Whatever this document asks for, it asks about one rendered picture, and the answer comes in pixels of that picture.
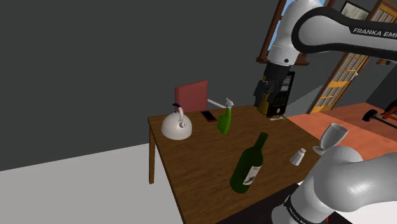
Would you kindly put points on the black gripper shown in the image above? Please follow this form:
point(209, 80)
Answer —
point(276, 73)

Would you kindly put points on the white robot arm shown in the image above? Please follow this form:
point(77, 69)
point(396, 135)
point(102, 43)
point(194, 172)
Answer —
point(338, 183)

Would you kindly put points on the yellow brown bottle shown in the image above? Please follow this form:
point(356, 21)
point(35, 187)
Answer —
point(263, 107)

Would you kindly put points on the brown framed window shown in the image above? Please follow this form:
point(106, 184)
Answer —
point(270, 34)

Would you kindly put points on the wooden glazed door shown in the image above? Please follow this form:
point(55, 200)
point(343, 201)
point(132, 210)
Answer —
point(338, 83)

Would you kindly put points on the green spray bottle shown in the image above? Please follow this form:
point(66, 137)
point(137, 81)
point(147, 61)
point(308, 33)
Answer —
point(224, 121)

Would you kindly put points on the red phone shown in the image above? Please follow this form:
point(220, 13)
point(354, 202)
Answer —
point(209, 116)

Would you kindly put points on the clear wine glass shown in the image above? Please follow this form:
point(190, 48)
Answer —
point(333, 135)

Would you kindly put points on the white salt shaker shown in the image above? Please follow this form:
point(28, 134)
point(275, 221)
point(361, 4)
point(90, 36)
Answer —
point(297, 157)

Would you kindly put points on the red chair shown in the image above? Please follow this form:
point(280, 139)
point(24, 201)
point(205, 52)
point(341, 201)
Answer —
point(192, 96)

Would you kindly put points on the green wine bottle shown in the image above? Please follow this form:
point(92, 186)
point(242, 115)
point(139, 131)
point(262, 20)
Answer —
point(248, 167)

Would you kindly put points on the black red barbell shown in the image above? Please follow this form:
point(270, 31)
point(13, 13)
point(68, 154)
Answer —
point(369, 115)

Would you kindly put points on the brown wooden table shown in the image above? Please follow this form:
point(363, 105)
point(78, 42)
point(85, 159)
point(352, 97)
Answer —
point(201, 158)

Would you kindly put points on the white kettle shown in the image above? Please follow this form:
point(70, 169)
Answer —
point(173, 128)

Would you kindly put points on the dark robot stand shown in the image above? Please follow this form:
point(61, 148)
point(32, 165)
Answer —
point(263, 208)

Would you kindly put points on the framed wall picture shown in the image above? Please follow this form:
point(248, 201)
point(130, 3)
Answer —
point(353, 11)

